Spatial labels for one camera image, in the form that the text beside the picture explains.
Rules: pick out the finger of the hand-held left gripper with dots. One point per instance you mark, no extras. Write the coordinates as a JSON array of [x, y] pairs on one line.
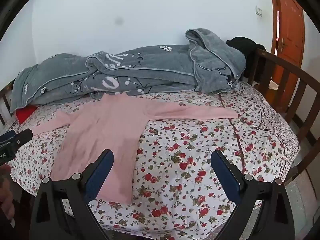
[[23, 136]]

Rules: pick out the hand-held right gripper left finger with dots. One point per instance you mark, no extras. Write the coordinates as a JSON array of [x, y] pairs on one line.
[[100, 175]]

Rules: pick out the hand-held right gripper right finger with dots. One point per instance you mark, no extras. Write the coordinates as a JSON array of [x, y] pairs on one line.
[[225, 172]]

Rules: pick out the pink knit sweater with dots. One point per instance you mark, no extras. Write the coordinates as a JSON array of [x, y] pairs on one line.
[[100, 130]]

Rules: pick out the person's left hand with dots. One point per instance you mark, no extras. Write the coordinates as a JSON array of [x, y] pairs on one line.
[[6, 200]]

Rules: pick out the red pillow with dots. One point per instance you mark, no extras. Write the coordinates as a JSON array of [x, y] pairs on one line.
[[25, 113]]

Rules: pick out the floral bed sheet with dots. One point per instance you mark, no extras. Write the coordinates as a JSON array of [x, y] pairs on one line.
[[187, 142]]

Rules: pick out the grey printed blanket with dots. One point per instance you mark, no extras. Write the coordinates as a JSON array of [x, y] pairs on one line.
[[150, 65]]

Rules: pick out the black garment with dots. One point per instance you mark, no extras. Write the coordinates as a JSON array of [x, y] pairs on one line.
[[246, 46]]

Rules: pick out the orange wooden door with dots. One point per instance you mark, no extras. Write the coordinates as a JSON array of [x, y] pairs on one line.
[[287, 30]]

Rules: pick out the wooden bed frame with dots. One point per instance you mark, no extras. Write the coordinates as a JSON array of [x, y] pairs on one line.
[[287, 71]]

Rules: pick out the white wall switch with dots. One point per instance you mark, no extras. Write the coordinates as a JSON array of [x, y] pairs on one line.
[[258, 11]]

